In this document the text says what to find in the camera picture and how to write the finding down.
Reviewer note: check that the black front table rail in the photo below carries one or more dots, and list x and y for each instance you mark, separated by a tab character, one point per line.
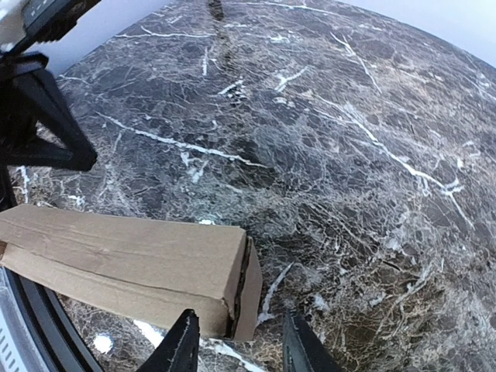
55	337

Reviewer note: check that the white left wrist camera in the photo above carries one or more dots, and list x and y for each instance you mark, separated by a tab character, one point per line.
24	23

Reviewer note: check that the brown cardboard box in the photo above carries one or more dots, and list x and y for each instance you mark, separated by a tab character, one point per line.
143	269

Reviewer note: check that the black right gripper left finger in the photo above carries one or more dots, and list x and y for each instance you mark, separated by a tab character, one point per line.
178	351

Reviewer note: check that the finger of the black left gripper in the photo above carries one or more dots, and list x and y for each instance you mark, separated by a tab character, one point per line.
37	127

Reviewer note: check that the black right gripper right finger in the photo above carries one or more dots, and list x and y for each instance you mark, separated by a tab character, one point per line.
302	349

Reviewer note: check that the white slotted cable duct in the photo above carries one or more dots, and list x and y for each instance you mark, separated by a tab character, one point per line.
11	356

